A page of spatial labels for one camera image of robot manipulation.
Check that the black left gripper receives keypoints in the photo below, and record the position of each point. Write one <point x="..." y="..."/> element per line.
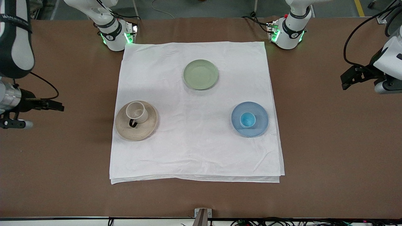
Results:
<point x="366" y="72"/>

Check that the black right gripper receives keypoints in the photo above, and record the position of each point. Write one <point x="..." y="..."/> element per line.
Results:
<point x="27" y="103"/>

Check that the blue cup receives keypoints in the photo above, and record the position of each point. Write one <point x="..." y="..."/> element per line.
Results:
<point x="247" y="120"/>

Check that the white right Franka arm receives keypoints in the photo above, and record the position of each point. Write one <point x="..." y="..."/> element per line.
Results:
<point x="17" y="47"/>

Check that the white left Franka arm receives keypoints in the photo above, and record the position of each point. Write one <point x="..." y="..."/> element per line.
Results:
<point x="290" y="34"/>

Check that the beige gray plate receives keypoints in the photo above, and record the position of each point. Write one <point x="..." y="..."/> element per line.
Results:
<point x="144" y="130"/>

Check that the blue plate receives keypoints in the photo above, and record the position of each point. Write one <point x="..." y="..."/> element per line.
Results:
<point x="260" y="122"/>

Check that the green plate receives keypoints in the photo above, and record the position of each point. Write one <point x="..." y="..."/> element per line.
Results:
<point x="200" y="74"/>

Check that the white cloth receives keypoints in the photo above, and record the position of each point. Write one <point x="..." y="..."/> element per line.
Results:
<point x="198" y="150"/>

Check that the aluminium frame profile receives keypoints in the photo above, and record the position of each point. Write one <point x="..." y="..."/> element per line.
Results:
<point x="37" y="12"/>
<point x="388" y="14"/>

